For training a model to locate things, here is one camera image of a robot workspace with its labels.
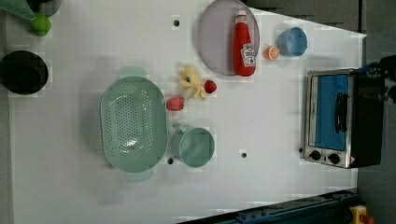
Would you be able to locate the orange slice toy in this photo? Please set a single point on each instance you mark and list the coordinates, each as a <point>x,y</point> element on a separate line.
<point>271,53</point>

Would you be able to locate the green mug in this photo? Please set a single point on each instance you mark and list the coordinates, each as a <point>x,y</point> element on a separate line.
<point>193,146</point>

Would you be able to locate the blue bowl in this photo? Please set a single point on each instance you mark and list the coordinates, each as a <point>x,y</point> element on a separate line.
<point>292,42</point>

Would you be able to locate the grey round plate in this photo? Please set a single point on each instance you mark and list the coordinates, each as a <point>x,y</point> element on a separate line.
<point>216,32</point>

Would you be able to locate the blue metal frame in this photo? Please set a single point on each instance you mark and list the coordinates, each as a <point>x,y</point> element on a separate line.
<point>329,208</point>

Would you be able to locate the red plush strawberry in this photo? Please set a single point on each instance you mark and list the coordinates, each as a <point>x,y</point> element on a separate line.
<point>210,86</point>

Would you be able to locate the red plush ketchup bottle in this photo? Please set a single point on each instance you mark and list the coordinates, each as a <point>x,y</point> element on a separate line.
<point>244,57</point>

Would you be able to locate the black round pot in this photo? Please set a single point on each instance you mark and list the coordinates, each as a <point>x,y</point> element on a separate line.
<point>23,72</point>

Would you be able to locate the yellow plush banana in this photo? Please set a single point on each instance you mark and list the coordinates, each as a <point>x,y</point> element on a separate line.
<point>191,83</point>

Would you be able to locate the green toy fruit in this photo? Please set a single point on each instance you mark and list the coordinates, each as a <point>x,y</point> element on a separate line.
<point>40,25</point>

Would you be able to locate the pink plush strawberry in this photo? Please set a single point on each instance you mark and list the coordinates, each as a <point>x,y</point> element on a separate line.
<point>175,103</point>

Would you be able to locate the black toaster oven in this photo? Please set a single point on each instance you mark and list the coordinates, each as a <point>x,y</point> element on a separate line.
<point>343,118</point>

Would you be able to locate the green colander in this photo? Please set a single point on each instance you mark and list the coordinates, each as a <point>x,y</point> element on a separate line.
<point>134,124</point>

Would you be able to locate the yellow red clamp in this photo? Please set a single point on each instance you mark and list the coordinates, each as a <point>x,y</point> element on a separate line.
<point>360,216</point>

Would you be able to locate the green cloth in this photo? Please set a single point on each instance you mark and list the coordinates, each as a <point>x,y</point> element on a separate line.
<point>19,8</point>

